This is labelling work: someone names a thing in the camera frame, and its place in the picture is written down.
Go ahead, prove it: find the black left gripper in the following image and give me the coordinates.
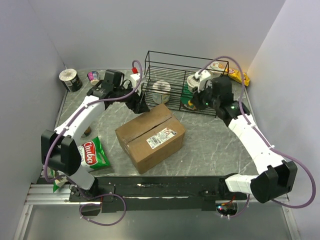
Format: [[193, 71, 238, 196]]
[[114, 81, 151, 114]]

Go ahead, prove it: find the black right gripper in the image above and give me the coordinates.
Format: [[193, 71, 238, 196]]
[[190, 82, 220, 111]]

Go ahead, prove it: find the brown cardboard box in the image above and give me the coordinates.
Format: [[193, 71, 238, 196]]
[[115, 103, 186, 174]]

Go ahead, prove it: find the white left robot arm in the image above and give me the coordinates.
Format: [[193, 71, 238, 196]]
[[41, 69, 150, 201]]

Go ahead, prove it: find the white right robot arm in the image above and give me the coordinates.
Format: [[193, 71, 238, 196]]
[[190, 76, 298, 203]]

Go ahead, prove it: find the green canister in basket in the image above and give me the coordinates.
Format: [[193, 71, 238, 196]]
[[180, 84, 196, 111]]

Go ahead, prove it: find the white lidded jar in basket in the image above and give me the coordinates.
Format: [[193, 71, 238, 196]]
[[151, 80, 171, 105]]

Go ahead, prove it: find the white yogurt cup behind basket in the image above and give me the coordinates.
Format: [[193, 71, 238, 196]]
[[207, 61, 225, 78]]

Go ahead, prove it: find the yellow snack bag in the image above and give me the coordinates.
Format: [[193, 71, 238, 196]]
[[228, 68, 250, 87]]

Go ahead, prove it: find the pink yogurt cup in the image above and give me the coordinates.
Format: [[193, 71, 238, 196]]
[[87, 71, 100, 86]]

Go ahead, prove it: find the small brown jar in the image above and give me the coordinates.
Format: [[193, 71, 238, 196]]
[[81, 127, 92, 138]]

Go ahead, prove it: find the green Chuba chips bag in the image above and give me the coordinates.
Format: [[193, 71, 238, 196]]
[[47, 136, 111, 193]]

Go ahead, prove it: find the black can white lid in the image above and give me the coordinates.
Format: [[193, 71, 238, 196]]
[[58, 68, 83, 93]]

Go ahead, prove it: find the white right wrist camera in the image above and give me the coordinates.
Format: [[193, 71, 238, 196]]
[[194, 70, 213, 93]]

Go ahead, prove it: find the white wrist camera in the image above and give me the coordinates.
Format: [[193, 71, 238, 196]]
[[129, 73, 146, 88], [194, 70, 213, 93]]

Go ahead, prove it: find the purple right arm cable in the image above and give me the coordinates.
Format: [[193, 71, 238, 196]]
[[199, 56, 316, 209]]

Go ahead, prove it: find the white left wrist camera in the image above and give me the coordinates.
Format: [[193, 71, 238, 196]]
[[129, 73, 146, 88]]

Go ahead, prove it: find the black wire basket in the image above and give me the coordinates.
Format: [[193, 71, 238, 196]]
[[142, 50, 217, 118]]

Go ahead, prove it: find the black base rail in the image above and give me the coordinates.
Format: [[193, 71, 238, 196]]
[[69, 176, 247, 213]]

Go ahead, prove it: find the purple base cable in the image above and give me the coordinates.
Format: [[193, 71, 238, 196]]
[[79, 191, 129, 226]]

